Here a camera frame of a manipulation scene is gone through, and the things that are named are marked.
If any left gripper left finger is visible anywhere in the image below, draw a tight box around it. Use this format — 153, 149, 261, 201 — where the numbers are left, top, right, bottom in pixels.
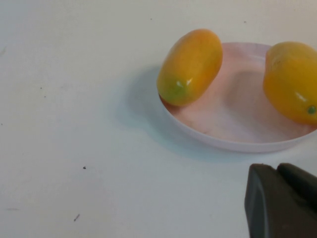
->
244, 163, 317, 238

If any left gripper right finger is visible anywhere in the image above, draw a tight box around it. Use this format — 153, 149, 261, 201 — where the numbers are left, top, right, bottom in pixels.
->
276, 163, 317, 209

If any yellow plastic mango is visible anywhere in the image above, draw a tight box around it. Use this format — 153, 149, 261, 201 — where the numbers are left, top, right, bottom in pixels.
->
263, 41, 317, 125

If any orange tinted plastic mango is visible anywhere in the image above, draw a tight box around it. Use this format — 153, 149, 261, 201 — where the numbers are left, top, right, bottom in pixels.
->
156, 28, 223, 107

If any pink round plate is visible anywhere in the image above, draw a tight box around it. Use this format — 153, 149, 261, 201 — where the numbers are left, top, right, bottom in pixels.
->
158, 42, 317, 153

